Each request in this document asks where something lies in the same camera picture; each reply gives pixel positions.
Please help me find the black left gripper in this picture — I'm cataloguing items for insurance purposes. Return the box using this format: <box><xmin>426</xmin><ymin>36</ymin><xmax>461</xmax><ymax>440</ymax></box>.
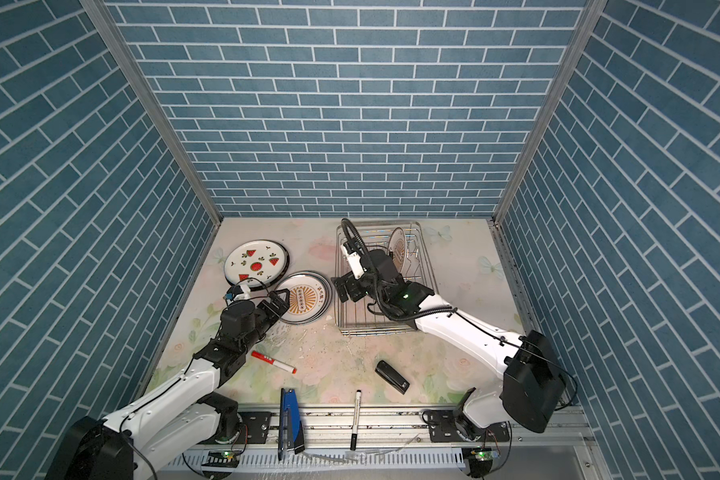
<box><xmin>240</xmin><ymin>287</ymin><xmax>291</xmax><ymax>355</ymax></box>

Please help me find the black rimmed cream plate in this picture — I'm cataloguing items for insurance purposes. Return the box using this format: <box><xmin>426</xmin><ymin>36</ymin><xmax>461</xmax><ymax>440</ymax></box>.
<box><xmin>224</xmin><ymin>239</ymin><xmax>292</xmax><ymax>293</ymax></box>

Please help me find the watermelon pattern white plate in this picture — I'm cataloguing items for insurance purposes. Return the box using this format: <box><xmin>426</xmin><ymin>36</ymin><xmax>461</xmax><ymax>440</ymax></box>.
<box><xmin>223</xmin><ymin>240</ymin><xmax>290</xmax><ymax>289</ymax></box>

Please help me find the orange sunburst white plate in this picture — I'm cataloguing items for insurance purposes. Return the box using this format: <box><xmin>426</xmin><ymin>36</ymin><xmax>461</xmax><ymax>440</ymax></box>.
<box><xmin>387</xmin><ymin>227</ymin><xmax>408</xmax><ymax>275</ymax></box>

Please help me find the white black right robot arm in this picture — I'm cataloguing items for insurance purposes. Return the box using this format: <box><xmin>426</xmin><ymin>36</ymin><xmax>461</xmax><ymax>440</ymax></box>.
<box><xmin>333</xmin><ymin>244</ymin><xmax>567</xmax><ymax>437</ymax></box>

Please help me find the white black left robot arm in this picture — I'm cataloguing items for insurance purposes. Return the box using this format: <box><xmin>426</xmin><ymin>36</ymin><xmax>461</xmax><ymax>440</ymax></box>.
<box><xmin>46</xmin><ymin>289</ymin><xmax>290</xmax><ymax>479</ymax></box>

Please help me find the red white marker pen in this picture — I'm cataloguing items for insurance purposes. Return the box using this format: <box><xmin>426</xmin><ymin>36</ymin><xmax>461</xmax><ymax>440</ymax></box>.
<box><xmin>251</xmin><ymin>351</ymin><xmax>297</xmax><ymax>374</ymax></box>

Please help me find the black stapler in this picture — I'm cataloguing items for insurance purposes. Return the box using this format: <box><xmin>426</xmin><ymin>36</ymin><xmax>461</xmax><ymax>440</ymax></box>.
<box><xmin>375</xmin><ymin>360</ymin><xmax>410</xmax><ymax>394</ymax></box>

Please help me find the black white marker pen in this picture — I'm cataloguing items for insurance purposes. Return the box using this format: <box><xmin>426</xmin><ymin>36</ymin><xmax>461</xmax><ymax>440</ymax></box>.
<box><xmin>349</xmin><ymin>389</ymin><xmax>362</xmax><ymax>452</ymax></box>

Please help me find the blue black box cutter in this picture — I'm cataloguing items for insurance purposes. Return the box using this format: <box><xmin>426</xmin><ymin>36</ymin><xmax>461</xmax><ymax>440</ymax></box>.
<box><xmin>277</xmin><ymin>388</ymin><xmax>305</xmax><ymax>461</ymax></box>

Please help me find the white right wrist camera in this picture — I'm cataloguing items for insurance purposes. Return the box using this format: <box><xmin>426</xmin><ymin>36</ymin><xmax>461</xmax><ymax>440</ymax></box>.
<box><xmin>341</xmin><ymin>238</ymin><xmax>365</xmax><ymax>280</ymax></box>

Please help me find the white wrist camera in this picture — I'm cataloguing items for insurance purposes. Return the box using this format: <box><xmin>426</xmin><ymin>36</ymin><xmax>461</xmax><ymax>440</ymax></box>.
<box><xmin>341</xmin><ymin>238</ymin><xmax>365</xmax><ymax>280</ymax></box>
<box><xmin>224</xmin><ymin>284</ymin><xmax>251</xmax><ymax>304</ymax></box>

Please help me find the chrome wire dish rack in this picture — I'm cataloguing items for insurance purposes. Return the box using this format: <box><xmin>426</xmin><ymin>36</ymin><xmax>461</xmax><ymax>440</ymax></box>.
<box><xmin>331</xmin><ymin>218</ymin><xmax>449</xmax><ymax>329</ymax></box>

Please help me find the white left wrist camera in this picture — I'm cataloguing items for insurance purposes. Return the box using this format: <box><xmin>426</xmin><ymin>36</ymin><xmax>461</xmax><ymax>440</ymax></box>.
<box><xmin>224</xmin><ymin>284</ymin><xmax>251</xmax><ymax>304</ymax></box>

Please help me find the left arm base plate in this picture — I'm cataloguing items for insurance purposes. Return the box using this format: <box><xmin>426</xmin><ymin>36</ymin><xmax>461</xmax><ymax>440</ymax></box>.
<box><xmin>211</xmin><ymin>411</ymin><xmax>272</xmax><ymax>445</ymax></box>

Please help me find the aluminium front rail frame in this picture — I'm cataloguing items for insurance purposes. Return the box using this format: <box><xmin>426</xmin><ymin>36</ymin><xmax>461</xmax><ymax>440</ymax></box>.
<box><xmin>167</xmin><ymin>403</ymin><xmax>610</xmax><ymax>479</ymax></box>

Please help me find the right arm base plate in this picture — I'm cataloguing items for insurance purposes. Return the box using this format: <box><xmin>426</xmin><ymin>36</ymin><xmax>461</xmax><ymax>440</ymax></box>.
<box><xmin>420</xmin><ymin>409</ymin><xmax>511</xmax><ymax>443</ymax></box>

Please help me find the white slotted cable duct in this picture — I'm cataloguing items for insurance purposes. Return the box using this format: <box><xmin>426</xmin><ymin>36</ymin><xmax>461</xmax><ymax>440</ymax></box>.
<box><xmin>160</xmin><ymin>447</ymin><xmax>466</xmax><ymax>473</ymax></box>

